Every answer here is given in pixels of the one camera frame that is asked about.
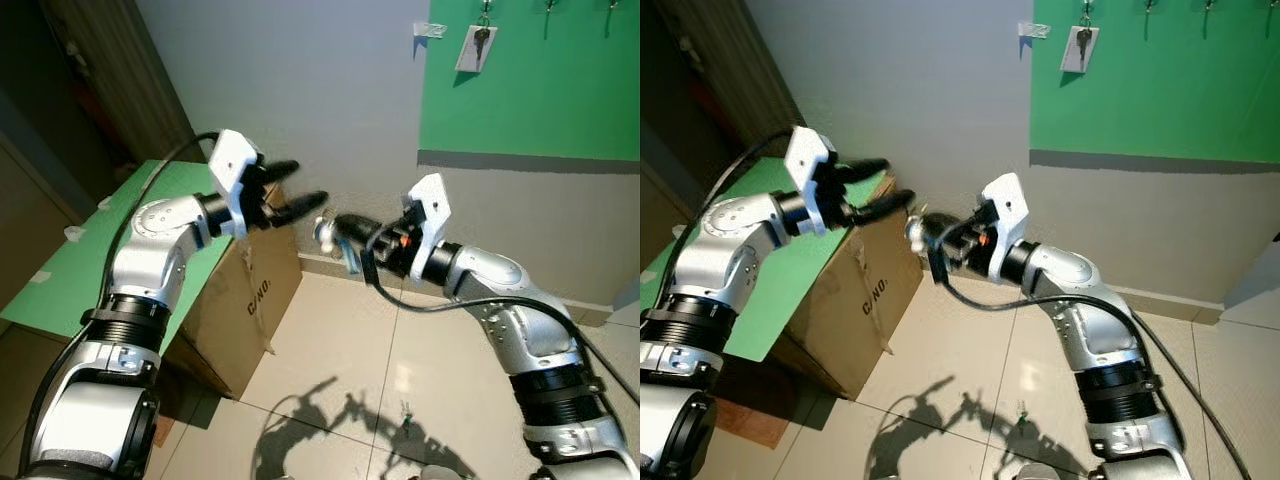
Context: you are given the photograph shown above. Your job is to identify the silver bunch of keys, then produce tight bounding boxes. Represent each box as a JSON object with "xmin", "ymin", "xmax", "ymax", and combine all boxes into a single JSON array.
[
  {"xmin": 904, "ymin": 210, "xmax": 942, "ymax": 264},
  {"xmin": 313, "ymin": 213, "xmax": 363, "ymax": 274}
]

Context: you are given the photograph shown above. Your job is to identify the brown cardboard box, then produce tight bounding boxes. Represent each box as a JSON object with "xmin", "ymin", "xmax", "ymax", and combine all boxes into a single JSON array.
[
  {"xmin": 770, "ymin": 175, "xmax": 927, "ymax": 402},
  {"xmin": 164, "ymin": 224, "xmax": 304, "ymax": 400}
]

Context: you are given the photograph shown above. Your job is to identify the green board on box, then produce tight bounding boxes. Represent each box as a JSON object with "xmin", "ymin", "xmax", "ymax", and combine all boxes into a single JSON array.
[
  {"xmin": 0, "ymin": 159, "xmax": 237, "ymax": 352},
  {"xmin": 640, "ymin": 154, "xmax": 892, "ymax": 364}
]

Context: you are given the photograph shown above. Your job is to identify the brown wooden panel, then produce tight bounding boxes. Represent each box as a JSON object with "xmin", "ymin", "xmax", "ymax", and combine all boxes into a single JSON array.
[
  {"xmin": 655, "ymin": 0, "xmax": 803, "ymax": 163},
  {"xmin": 38, "ymin": 0, "xmax": 198, "ymax": 167}
]

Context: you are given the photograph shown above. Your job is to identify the key with white tag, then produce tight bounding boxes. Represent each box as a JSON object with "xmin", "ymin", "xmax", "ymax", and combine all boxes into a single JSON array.
[
  {"xmin": 1059, "ymin": 22, "xmax": 1102, "ymax": 75},
  {"xmin": 454, "ymin": 22, "xmax": 499, "ymax": 75}
]

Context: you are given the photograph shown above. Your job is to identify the flat brown cardboard piece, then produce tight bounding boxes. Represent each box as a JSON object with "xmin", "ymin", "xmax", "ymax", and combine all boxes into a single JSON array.
[
  {"xmin": 714, "ymin": 358, "xmax": 817, "ymax": 450},
  {"xmin": 150, "ymin": 372, "xmax": 217, "ymax": 447}
]

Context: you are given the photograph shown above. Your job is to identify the white door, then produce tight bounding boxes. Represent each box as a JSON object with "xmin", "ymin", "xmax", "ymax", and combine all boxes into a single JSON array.
[{"xmin": 0, "ymin": 135, "xmax": 81, "ymax": 306}]

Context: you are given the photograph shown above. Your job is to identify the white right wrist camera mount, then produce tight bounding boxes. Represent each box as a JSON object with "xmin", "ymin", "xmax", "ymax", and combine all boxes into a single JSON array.
[
  {"xmin": 406, "ymin": 172, "xmax": 452, "ymax": 263},
  {"xmin": 979, "ymin": 172, "xmax": 1030, "ymax": 259}
]

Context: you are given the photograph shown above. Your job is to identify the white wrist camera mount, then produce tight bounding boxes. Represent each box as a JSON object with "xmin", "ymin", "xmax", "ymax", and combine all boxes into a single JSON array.
[
  {"xmin": 784, "ymin": 124, "xmax": 841, "ymax": 238},
  {"xmin": 207, "ymin": 128, "xmax": 267, "ymax": 238},
  {"xmin": 406, "ymin": 172, "xmax": 452, "ymax": 263},
  {"xmin": 979, "ymin": 172, "xmax": 1030, "ymax": 259}
]

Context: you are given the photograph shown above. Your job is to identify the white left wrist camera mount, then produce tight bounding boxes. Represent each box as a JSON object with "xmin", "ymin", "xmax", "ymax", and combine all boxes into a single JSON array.
[
  {"xmin": 207, "ymin": 128, "xmax": 267, "ymax": 238},
  {"xmin": 784, "ymin": 124, "xmax": 841, "ymax": 238}
]

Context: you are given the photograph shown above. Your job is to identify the green wall board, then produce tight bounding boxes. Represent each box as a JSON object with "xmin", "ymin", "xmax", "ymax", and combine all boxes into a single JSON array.
[
  {"xmin": 1029, "ymin": 0, "xmax": 1280, "ymax": 167},
  {"xmin": 417, "ymin": 0, "xmax": 641, "ymax": 164}
]

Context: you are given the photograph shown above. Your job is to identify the blue door frame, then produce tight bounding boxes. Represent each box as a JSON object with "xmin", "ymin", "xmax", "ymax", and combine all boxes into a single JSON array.
[{"xmin": 0, "ymin": 90, "xmax": 99, "ymax": 223}]

